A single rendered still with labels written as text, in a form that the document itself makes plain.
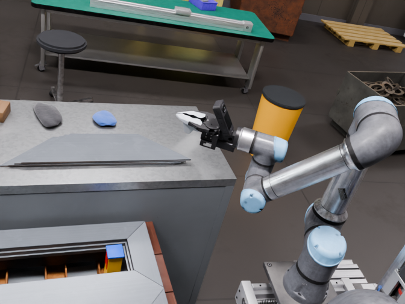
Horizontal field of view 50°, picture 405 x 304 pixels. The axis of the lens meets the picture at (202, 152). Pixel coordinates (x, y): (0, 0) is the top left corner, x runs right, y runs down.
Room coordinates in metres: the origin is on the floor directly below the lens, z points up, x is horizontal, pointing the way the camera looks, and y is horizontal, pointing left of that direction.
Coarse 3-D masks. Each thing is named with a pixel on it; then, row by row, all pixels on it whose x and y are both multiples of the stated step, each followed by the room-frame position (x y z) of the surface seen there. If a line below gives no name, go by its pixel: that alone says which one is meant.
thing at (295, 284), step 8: (296, 264) 1.04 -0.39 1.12; (288, 272) 1.04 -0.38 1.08; (296, 272) 1.01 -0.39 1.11; (288, 280) 1.01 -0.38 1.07; (296, 280) 0.99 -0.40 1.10; (304, 280) 0.98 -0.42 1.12; (312, 280) 0.97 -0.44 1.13; (328, 280) 0.99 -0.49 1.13; (288, 288) 0.99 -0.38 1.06; (296, 288) 0.98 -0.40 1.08; (304, 288) 0.97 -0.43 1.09; (312, 288) 0.97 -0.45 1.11; (320, 288) 0.98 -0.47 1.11; (296, 296) 0.97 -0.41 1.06; (304, 296) 0.96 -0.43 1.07; (312, 296) 0.96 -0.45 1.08; (320, 296) 0.97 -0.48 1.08
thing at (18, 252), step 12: (108, 240) 1.17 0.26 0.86; (120, 240) 1.19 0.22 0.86; (0, 252) 1.00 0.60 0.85; (12, 252) 1.01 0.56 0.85; (24, 252) 1.03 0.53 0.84; (36, 252) 1.05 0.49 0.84; (48, 252) 1.07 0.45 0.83; (60, 252) 1.08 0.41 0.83; (72, 252) 1.10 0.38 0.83; (84, 252) 1.12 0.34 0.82; (132, 264) 1.09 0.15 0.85
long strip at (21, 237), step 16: (96, 224) 1.23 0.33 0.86; (112, 224) 1.25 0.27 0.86; (128, 224) 1.28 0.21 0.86; (0, 240) 1.04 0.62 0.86; (16, 240) 1.06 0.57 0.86; (32, 240) 1.07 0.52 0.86; (48, 240) 1.09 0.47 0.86; (64, 240) 1.11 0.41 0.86; (80, 240) 1.13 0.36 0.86; (96, 240) 1.15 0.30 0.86
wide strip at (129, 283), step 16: (128, 272) 1.05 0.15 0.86; (0, 288) 0.85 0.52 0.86; (16, 288) 0.87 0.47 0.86; (32, 288) 0.88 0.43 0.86; (48, 288) 0.90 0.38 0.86; (64, 288) 0.91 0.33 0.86; (80, 288) 0.93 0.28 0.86; (96, 288) 0.95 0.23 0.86; (112, 288) 0.96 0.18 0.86; (128, 288) 0.98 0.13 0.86; (144, 288) 1.00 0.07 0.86; (160, 288) 1.01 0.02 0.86
